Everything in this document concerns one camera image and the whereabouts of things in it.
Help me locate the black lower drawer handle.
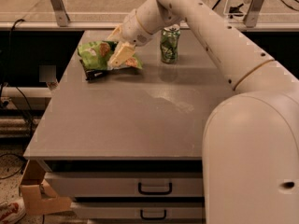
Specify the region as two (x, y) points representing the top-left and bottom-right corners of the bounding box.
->
(139, 210), (167, 221)

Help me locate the upper grey drawer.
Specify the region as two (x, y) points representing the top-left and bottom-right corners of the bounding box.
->
(45, 172), (204, 198)

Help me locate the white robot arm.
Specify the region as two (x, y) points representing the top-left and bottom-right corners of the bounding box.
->
(109, 0), (299, 224)

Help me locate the metal bracket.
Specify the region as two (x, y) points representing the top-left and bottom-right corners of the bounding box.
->
(243, 0), (264, 28)
(50, 0), (69, 27)

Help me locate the black drawer handle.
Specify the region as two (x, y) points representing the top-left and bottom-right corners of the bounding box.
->
(139, 210), (167, 221)
(137, 182), (173, 195)

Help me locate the black cable left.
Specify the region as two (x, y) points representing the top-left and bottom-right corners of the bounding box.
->
(0, 18), (36, 180)

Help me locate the lower grey drawer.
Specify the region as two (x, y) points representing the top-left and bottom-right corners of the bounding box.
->
(71, 202), (206, 221)

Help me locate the dark rxbar chocolate bar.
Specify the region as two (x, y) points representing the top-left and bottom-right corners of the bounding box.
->
(80, 60), (107, 81)

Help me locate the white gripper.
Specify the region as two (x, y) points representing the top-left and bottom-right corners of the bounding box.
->
(107, 9), (152, 67)

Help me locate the black upper drawer handle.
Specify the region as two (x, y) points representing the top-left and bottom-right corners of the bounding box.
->
(137, 182), (173, 195)

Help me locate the green rice chip bag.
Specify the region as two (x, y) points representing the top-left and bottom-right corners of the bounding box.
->
(77, 40), (144, 72)

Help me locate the left metal bracket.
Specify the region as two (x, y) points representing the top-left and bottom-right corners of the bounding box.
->
(50, 0), (69, 27)

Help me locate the green soda can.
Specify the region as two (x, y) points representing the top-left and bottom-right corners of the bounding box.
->
(160, 24), (180, 63)

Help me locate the brown cardboard box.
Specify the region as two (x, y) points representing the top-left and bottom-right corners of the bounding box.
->
(20, 161), (71, 216)

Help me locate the grey drawer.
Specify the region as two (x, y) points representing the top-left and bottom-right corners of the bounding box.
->
(45, 172), (204, 198)
(71, 202), (206, 221)

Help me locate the white red sneaker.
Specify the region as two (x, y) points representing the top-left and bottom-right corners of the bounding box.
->
(0, 198), (26, 224)

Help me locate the right metal bracket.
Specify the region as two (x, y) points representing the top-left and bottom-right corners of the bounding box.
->
(243, 0), (264, 28)

